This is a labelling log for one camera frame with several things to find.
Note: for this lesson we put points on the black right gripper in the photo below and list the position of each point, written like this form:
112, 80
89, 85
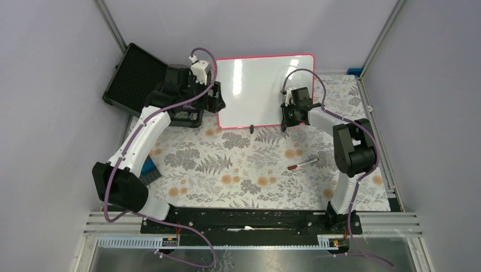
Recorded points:
286, 123

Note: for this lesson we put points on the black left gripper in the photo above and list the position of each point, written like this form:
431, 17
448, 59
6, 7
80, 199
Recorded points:
212, 103

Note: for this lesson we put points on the pink framed whiteboard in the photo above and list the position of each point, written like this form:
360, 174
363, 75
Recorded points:
251, 87

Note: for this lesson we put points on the red capped marker pen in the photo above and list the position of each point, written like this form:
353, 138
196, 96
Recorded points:
292, 167

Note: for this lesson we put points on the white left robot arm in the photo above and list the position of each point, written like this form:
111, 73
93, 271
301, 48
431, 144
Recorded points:
117, 181

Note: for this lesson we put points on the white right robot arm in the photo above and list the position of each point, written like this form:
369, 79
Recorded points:
355, 149

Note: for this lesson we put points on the black poker chip case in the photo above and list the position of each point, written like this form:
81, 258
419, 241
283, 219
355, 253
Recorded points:
136, 76

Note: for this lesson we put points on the blue lego brick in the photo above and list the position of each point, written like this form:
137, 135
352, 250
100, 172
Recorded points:
148, 166

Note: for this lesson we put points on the grey lego baseplate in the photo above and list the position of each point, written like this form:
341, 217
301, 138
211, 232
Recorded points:
148, 178

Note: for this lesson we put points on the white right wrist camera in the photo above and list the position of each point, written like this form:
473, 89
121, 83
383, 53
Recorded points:
288, 96

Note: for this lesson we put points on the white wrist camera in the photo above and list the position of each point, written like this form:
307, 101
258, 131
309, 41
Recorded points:
288, 96
200, 70

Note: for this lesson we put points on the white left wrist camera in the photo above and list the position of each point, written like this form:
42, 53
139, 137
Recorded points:
200, 70

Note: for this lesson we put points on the blue corner bracket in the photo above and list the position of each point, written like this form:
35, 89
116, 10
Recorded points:
355, 71

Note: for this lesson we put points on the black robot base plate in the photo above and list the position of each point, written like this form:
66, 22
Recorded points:
216, 219

